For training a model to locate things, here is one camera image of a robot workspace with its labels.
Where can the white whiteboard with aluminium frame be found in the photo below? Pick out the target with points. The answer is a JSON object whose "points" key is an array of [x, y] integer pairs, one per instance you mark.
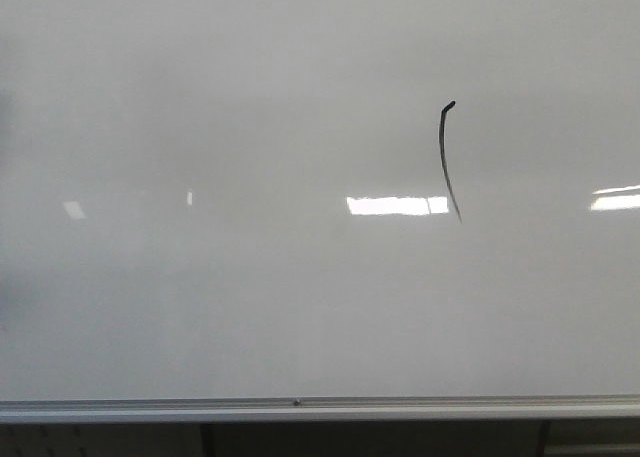
{"points": [[319, 210]]}

